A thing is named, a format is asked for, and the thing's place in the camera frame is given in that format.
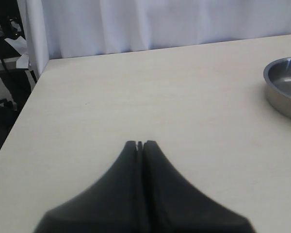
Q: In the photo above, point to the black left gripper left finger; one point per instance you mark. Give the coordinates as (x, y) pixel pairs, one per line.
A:
(113, 204)

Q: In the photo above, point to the dark background equipment stand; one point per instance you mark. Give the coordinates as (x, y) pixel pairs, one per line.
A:
(15, 80)

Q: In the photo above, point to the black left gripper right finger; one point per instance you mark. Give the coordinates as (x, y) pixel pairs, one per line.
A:
(176, 206)

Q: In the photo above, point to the steel round bowl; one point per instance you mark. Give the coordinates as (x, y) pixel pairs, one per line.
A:
(277, 76)

